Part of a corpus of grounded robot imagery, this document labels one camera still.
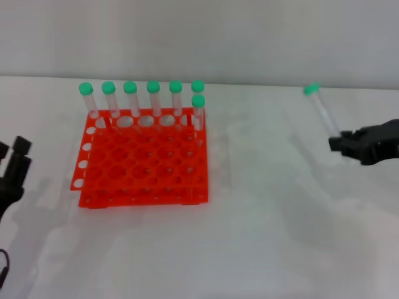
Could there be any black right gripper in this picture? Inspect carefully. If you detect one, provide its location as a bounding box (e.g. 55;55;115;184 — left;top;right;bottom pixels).
329;118;399;166

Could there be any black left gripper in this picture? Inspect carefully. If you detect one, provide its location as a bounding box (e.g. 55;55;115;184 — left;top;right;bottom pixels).
0;135;34;221

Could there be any green-capped clear test tube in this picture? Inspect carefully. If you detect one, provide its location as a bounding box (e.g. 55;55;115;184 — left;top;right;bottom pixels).
303;82;342;137
101;80;121;118
191;94;207;146
191;79;206;96
123;80;140;116
146;80;162;116
78;81;100;119
168;80;184;115

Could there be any orange plastic test tube rack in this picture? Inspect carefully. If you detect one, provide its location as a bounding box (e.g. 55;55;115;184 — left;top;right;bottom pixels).
70;107;209;209

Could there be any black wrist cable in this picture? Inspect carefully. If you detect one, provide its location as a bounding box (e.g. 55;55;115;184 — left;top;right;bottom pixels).
0;248;12;283

